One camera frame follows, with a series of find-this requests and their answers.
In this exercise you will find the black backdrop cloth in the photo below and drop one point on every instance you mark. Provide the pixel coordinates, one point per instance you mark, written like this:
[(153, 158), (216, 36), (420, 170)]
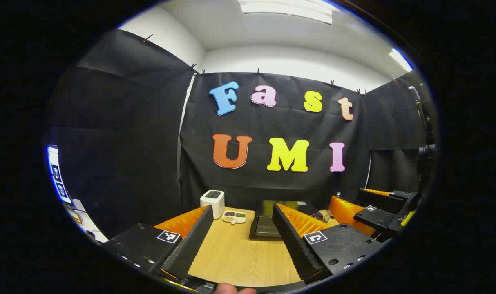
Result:
[(150, 134)]

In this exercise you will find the white divided snack dish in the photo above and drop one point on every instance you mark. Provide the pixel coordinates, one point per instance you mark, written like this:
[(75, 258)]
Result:
[(234, 217)]

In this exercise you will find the ceiling light panel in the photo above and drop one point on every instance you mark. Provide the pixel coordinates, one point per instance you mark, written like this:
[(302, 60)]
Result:
[(284, 10), (401, 60)]

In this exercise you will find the white side desk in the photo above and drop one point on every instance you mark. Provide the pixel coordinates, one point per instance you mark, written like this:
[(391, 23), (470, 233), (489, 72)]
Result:
[(86, 222)]

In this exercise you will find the black electric oven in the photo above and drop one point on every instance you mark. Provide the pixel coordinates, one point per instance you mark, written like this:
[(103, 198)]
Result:
[(266, 226)]

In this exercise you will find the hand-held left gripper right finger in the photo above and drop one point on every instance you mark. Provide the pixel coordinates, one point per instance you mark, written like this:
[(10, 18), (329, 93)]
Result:
[(291, 249)]

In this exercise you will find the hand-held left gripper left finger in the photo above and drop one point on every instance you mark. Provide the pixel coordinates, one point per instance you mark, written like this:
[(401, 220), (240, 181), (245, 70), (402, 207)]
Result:
[(195, 245)]

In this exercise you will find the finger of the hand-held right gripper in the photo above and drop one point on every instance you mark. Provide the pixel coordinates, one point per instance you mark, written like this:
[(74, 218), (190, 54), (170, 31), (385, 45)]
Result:
[(374, 220), (380, 200)]

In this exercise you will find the white toaster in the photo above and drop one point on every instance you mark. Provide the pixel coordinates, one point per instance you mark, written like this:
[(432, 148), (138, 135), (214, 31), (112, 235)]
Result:
[(212, 202)]

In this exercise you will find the computer monitor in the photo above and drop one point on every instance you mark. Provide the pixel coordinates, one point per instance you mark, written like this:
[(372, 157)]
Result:
[(56, 175)]

